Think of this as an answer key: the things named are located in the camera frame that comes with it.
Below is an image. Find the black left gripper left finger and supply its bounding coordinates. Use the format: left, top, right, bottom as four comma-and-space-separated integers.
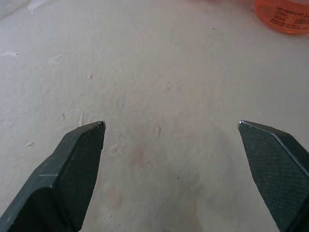
0, 120, 106, 232

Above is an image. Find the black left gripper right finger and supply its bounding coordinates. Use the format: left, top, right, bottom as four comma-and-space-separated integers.
238, 120, 309, 232

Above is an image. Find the orange plastic bottle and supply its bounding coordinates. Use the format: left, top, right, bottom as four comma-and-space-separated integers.
253, 0, 309, 37

